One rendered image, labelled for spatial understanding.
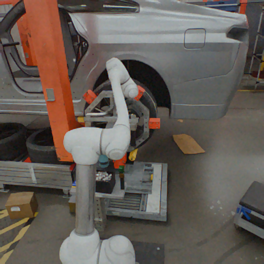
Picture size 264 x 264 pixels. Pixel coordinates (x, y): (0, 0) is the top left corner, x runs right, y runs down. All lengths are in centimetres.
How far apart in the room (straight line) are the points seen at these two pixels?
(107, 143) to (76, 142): 15
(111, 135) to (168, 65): 118
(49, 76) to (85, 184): 95
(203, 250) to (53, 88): 171
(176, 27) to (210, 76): 51
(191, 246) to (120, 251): 91
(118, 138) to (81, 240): 55
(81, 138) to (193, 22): 140
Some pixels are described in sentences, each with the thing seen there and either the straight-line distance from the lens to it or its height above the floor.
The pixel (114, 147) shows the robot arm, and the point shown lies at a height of 109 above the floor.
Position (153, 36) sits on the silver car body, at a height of 149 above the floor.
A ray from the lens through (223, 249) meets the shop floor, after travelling 207.
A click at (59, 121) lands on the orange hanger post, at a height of 91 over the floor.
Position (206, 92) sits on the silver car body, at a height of 102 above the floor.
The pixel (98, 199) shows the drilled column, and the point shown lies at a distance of 183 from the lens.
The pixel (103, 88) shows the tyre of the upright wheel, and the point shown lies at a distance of 187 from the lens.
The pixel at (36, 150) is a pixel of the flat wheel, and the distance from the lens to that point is 242.
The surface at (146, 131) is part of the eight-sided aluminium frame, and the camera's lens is 187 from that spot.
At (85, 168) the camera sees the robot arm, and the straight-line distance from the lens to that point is 110.
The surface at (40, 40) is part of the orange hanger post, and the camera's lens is 176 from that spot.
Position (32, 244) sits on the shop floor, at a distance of 217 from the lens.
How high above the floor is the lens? 159
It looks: 27 degrees down
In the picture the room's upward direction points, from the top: 3 degrees counter-clockwise
